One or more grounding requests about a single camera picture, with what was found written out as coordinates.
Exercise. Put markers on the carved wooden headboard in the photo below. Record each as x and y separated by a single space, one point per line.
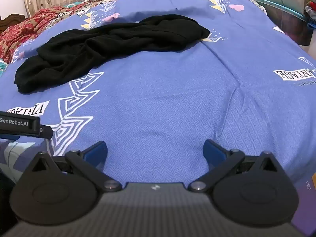
9 22

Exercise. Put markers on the glass top table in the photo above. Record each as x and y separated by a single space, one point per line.
279 12

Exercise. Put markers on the pile of clothes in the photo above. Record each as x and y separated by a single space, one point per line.
311 7

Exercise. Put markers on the red patterned blanket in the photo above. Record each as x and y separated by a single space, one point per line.
27 29

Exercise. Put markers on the teal patterned cloth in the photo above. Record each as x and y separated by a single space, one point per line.
2 68

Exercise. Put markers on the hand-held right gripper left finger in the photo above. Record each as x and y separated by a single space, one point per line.
96 150

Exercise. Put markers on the black pants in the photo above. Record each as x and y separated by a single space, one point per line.
106 39

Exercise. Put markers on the purple cloth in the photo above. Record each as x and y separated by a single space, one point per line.
306 209

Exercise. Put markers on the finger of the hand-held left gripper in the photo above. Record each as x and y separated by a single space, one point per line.
47 132

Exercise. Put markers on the blue printed bedsheet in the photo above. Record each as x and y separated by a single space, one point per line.
172 91

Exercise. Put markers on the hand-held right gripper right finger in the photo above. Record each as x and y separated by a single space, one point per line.
214 150

